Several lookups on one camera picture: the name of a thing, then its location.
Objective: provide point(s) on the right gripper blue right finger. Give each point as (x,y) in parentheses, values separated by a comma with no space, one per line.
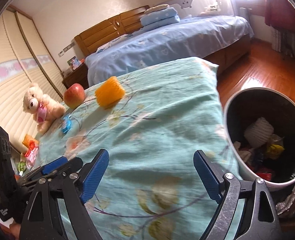
(211,176)

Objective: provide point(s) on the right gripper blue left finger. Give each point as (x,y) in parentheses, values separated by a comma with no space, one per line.
(91,175)

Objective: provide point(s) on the yellow snack bag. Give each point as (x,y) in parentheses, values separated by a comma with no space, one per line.
(274,147)

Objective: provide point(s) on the green white small item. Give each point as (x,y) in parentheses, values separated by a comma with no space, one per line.
(21,168)

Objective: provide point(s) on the red pink gift packet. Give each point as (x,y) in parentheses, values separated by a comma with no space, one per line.
(31,154)

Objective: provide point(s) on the teal floral bedspread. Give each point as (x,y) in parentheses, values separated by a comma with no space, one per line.
(150,189)

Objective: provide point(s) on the blue candy wrapper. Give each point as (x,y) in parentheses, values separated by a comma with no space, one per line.
(66,124)

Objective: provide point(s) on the red yellow apple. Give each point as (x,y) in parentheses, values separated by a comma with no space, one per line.
(74,96)

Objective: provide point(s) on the cream teddy bear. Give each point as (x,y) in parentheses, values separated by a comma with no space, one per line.
(42,107)

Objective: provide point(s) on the orange foam fruit net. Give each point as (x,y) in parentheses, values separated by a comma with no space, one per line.
(109,92)

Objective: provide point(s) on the wooden nightstand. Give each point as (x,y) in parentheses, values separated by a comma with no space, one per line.
(79,75)

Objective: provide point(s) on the framed photo on nightstand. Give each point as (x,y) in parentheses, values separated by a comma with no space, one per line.
(74,63)

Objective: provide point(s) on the wooden headboard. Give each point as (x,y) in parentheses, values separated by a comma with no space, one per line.
(125,23)

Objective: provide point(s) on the louvered wardrobe doors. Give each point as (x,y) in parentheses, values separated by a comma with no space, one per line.
(24,59)

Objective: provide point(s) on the blue bed quilt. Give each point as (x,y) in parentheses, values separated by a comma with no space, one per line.
(191,37)

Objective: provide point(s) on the blue pillows stack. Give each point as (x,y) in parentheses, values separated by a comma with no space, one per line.
(159,16)

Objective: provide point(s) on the dark red hanging coat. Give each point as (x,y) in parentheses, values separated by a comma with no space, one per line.
(280,15)

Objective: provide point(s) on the grey bed guard rail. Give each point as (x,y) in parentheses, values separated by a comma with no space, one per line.
(203,8)

